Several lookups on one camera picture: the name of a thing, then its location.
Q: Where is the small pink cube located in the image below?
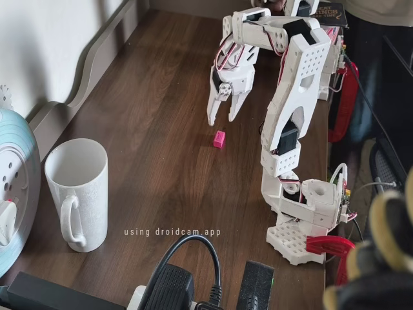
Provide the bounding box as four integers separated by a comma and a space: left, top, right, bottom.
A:
212, 130, 226, 149

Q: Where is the person's hand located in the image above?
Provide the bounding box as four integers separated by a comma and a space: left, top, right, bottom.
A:
257, 0, 288, 10

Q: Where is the black book with gold print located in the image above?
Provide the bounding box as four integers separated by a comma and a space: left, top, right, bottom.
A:
311, 0, 350, 28

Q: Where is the red table clamp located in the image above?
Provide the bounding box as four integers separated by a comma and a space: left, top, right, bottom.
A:
327, 61, 359, 143
305, 235, 356, 287

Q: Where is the person in beige shirt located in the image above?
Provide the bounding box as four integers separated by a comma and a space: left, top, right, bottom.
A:
342, 0, 413, 26

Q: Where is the white ceramic mug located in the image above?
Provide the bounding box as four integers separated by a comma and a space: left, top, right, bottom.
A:
44, 138, 109, 253

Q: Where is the black power adapter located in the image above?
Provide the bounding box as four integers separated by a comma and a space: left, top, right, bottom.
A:
141, 263, 196, 310

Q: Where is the blurred black and tan object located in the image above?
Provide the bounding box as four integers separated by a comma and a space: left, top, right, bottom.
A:
322, 167, 413, 310

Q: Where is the white power strip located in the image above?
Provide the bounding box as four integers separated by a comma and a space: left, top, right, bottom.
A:
127, 284, 150, 310

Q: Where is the white lace ornament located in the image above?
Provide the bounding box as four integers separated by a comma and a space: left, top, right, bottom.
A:
0, 84, 14, 109

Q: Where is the flat black box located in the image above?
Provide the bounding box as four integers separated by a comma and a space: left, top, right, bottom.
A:
6, 271, 127, 310

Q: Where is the thin black cable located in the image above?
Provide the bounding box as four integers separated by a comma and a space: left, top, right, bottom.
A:
343, 54, 404, 156

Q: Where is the grey curved bed frame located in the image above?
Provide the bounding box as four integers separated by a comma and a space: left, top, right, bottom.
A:
25, 0, 151, 152

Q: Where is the thick black power cable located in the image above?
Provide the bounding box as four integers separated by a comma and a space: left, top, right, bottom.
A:
151, 234, 224, 310

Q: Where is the round pale blue cable reel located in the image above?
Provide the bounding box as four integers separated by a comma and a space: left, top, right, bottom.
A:
0, 108, 42, 275

